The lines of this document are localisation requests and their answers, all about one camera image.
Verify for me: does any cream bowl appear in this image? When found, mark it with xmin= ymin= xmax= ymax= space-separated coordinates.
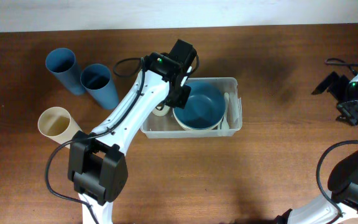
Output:
xmin=177 ymin=120 xmax=220 ymax=131
xmin=173 ymin=109 xmax=224 ymax=131

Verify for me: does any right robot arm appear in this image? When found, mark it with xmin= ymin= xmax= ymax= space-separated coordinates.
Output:
xmin=274 ymin=58 xmax=358 ymax=224

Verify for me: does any cream bowl front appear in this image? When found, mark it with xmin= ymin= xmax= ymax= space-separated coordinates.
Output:
xmin=173 ymin=109 xmax=224 ymax=131

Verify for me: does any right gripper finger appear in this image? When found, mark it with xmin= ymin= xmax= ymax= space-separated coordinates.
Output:
xmin=336 ymin=100 xmax=358 ymax=126
xmin=311 ymin=72 xmax=339 ymax=95

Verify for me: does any blue cup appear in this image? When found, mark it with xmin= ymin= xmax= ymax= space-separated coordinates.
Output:
xmin=80 ymin=63 xmax=119 ymax=110
xmin=45 ymin=48 xmax=86 ymax=95

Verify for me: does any cream cup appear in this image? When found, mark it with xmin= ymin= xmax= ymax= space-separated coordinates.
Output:
xmin=152 ymin=105 xmax=170 ymax=116
xmin=37 ymin=106 xmax=82 ymax=144

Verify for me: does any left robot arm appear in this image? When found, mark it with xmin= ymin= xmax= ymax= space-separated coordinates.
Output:
xmin=68 ymin=40 xmax=199 ymax=223

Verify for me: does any clear plastic container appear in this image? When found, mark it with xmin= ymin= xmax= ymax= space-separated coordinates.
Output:
xmin=140 ymin=77 xmax=242 ymax=139

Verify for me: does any white plastic spoon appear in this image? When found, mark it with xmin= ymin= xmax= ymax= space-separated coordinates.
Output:
xmin=221 ymin=92 xmax=229 ymax=129

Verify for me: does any white plastic fork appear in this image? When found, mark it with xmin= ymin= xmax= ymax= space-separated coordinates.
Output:
xmin=217 ymin=119 xmax=223 ymax=136

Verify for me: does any blue bowl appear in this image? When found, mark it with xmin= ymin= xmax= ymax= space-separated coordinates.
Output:
xmin=173 ymin=81 xmax=226 ymax=130

